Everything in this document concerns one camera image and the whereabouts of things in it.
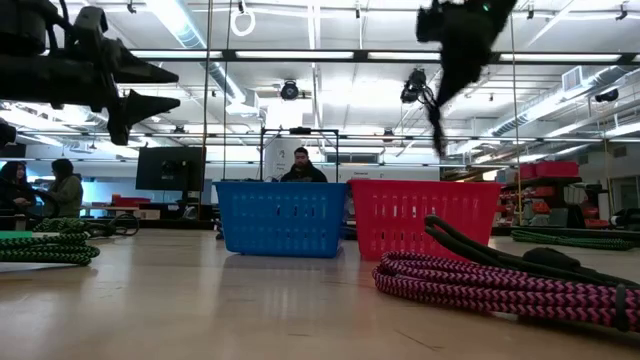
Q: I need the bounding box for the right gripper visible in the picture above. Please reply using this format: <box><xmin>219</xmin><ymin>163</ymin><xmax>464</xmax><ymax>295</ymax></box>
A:
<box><xmin>416</xmin><ymin>0</ymin><xmax>519</xmax><ymax>156</ymax></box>

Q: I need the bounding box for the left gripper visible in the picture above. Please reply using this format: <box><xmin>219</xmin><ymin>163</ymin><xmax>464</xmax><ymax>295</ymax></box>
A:
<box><xmin>0</xmin><ymin>29</ymin><xmax>181</xmax><ymax>146</ymax></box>

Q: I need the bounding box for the red plastic basket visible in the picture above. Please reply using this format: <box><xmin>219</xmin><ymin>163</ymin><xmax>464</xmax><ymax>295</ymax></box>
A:
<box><xmin>348</xmin><ymin>179</ymin><xmax>504</xmax><ymax>262</ymax></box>

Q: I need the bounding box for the green braided cable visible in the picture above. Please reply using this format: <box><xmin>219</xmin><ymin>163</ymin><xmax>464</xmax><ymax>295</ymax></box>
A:
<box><xmin>510</xmin><ymin>228</ymin><xmax>637</xmax><ymax>252</ymax></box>
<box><xmin>0</xmin><ymin>217</ymin><xmax>101</xmax><ymax>267</ymax></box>

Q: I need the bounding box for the blue plastic basket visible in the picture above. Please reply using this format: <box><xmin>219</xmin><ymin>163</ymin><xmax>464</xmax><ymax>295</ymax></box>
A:
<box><xmin>213</xmin><ymin>180</ymin><xmax>350</xmax><ymax>260</ymax></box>

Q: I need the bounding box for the pink braided cable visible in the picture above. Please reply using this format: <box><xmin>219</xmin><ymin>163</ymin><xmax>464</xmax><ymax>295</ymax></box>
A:
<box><xmin>372</xmin><ymin>250</ymin><xmax>640</xmax><ymax>334</ymax></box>

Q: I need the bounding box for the thin vertical pole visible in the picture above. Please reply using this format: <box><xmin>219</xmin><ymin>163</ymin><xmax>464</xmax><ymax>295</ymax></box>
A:
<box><xmin>508</xmin><ymin>14</ymin><xmax>524</xmax><ymax>226</ymax></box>
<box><xmin>199</xmin><ymin>0</ymin><xmax>215</xmax><ymax>221</ymax></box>

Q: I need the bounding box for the black monitor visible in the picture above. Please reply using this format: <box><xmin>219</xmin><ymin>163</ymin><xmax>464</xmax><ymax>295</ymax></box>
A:
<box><xmin>135</xmin><ymin>146</ymin><xmax>207</xmax><ymax>192</ymax></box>

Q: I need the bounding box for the black overhead beam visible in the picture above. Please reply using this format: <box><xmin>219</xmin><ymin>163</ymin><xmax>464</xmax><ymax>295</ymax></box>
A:
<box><xmin>127</xmin><ymin>48</ymin><xmax>640</xmax><ymax>65</ymax></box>

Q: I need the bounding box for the red crate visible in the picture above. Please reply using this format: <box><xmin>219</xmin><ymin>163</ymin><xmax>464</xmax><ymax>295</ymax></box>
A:
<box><xmin>112</xmin><ymin>194</ymin><xmax>152</xmax><ymax>208</ymax></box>

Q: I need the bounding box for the person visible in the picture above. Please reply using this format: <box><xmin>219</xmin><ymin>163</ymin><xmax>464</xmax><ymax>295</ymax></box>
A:
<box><xmin>47</xmin><ymin>158</ymin><xmax>85</xmax><ymax>219</ymax></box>
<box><xmin>279</xmin><ymin>146</ymin><xmax>329</xmax><ymax>184</ymax></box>
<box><xmin>0</xmin><ymin>160</ymin><xmax>37</xmax><ymax>216</ymax></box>

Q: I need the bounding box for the large red bin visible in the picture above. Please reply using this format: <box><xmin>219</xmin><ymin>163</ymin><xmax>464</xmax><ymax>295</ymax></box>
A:
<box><xmin>534</xmin><ymin>160</ymin><xmax>580</xmax><ymax>179</ymax></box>

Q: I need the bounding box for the black storage shelf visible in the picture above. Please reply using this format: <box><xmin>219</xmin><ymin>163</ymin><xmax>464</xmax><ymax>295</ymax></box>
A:
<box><xmin>492</xmin><ymin>159</ymin><xmax>621</xmax><ymax>230</ymax></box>

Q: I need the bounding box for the white banner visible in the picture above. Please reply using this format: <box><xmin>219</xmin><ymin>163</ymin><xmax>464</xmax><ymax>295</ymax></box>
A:
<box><xmin>264</xmin><ymin>138</ymin><xmax>303</xmax><ymax>182</ymax></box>

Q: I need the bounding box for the black rig camera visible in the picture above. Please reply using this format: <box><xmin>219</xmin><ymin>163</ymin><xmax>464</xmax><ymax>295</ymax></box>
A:
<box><xmin>399</xmin><ymin>68</ymin><xmax>430</xmax><ymax>105</ymax></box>

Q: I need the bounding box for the silver ventilation duct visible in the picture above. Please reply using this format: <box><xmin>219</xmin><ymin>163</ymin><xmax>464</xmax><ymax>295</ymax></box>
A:
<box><xmin>144</xmin><ymin>0</ymin><xmax>261</xmax><ymax>119</ymax></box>
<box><xmin>492</xmin><ymin>64</ymin><xmax>640</xmax><ymax>139</ymax></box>

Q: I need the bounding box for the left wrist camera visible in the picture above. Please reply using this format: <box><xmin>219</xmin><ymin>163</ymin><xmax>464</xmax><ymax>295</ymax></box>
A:
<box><xmin>73</xmin><ymin>5</ymin><xmax>110</xmax><ymax>40</ymax></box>

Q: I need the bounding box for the white hanging ring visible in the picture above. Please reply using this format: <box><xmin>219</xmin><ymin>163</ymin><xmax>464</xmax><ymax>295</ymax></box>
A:
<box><xmin>229</xmin><ymin>8</ymin><xmax>257</xmax><ymax>38</ymax></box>

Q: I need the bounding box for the thin black cable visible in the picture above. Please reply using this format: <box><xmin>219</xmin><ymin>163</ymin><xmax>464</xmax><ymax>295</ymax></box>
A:
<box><xmin>82</xmin><ymin>213</ymin><xmax>141</xmax><ymax>239</ymax></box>

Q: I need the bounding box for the black stand frame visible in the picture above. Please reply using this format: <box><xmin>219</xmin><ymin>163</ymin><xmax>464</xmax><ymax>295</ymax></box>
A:
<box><xmin>258</xmin><ymin>127</ymin><xmax>341</xmax><ymax>184</ymax></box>

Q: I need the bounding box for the black dome camera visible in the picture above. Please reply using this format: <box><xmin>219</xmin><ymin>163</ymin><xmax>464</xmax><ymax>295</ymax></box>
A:
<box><xmin>279</xmin><ymin>79</ymin><xmax>300</xmax><ymax>101</ymax></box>

